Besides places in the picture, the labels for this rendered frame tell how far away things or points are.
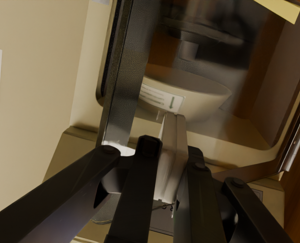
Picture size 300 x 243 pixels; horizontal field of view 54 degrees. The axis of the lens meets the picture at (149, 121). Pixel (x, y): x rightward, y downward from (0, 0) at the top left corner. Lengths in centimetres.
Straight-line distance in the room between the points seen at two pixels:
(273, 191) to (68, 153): 28
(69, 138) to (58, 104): 51
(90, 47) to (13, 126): 64
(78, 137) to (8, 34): 59
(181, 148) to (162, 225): 24
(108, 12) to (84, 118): 15
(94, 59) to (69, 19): 47
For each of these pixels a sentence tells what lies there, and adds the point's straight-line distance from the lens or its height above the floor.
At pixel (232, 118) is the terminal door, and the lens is 28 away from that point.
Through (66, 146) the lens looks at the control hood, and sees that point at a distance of 41.
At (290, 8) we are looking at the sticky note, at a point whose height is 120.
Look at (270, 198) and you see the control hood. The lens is 44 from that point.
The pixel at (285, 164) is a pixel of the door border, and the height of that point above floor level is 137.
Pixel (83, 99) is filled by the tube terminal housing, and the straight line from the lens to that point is 43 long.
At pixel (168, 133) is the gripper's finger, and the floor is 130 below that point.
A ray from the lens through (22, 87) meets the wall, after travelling 96.
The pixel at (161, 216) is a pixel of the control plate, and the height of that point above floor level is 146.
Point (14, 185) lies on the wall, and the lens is 111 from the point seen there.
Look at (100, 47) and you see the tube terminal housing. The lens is 41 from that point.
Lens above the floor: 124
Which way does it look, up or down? 19 degrees up
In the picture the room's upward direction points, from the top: 165 degrees counter-clockwise
